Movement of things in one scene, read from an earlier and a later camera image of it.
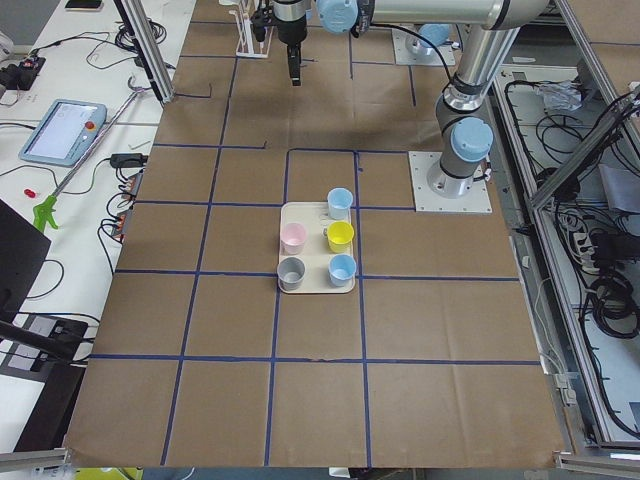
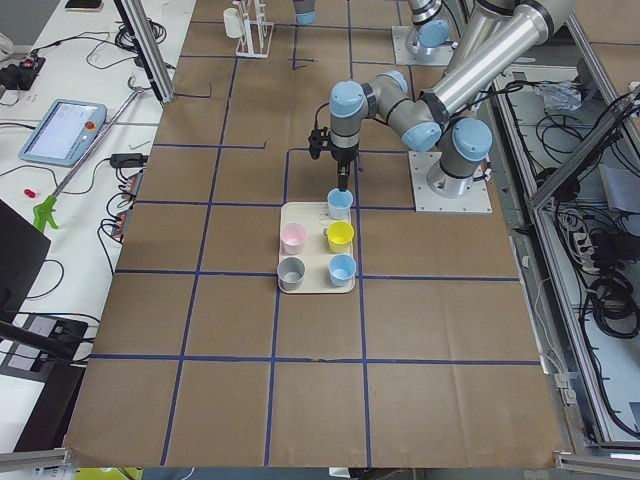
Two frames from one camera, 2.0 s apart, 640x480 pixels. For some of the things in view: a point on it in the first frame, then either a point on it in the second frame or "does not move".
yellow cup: (340, 235) does not move
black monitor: (23, 251) does not move
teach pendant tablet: (64, 132) does not move
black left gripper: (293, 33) to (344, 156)
